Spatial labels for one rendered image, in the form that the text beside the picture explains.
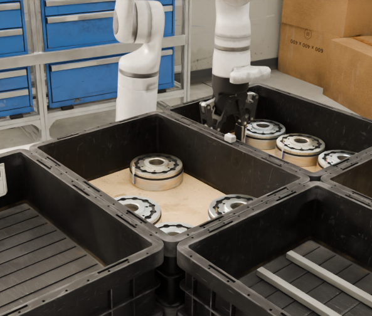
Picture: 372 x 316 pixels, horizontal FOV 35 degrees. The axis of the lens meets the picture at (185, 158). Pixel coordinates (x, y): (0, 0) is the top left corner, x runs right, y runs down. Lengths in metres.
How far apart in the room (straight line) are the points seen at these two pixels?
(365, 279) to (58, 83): 2.28
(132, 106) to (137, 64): 0.10
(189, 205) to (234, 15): 0.38
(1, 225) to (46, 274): 0.17
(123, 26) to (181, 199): 0.41
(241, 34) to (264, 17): 3.53
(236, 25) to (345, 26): 3.19
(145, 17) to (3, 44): 1.64
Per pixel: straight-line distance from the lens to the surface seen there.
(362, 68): 3.93
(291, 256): 0.92
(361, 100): 3.97
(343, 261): 0.95
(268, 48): 4.76
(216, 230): 0.79
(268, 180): 1.00
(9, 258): 0.95
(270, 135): 1.28
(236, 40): 1.14
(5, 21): 2.83
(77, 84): 3.02
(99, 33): 3.00
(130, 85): 1.32
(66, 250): 0.95
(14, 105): 2.95
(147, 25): 1.28
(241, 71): 1.12
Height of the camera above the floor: 1.35
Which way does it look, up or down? 25 degrees down
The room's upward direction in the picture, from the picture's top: 1 degrees clockwise
